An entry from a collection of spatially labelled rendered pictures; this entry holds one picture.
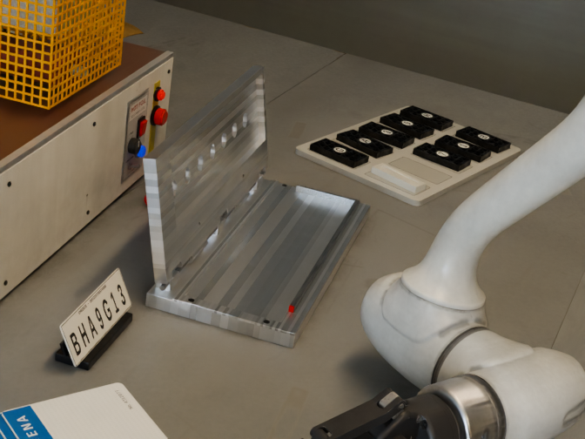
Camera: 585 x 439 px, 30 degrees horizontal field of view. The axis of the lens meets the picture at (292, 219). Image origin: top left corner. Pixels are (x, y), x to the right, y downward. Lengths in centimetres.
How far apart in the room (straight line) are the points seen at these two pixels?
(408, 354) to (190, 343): 29
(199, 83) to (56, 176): 83
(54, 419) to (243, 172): 70
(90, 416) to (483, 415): 40
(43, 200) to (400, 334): 51
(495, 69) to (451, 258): 251
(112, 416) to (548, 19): 276
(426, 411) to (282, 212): 67
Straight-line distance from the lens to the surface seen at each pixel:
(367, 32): 384
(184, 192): 150
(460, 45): 375
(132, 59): 176
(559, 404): 123
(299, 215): 172
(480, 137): 219
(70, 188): 155
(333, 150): 198
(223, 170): 164
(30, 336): 139
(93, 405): 113
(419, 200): 187
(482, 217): 122
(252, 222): 167
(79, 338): 133
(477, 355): 123
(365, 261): 166
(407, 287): 128
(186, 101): 217
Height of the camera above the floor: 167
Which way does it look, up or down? 26 degrees down
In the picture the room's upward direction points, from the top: 9 degrees clockwise
